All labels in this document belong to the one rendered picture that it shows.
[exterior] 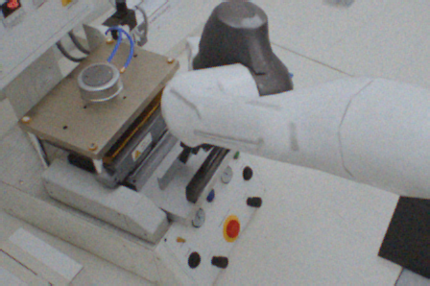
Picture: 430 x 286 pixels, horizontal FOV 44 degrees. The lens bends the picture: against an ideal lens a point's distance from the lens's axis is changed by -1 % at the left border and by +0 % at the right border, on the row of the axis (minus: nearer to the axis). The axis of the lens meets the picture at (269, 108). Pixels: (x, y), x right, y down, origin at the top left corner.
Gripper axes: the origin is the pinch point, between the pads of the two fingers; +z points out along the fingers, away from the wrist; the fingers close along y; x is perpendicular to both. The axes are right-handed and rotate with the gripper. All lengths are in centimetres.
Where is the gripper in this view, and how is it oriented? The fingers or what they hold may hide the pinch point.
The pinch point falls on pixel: (189, 148)
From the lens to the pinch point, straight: 104.5
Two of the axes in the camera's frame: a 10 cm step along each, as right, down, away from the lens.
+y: 8.5, 5.2, -0.3
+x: 4.2, -6.5, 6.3
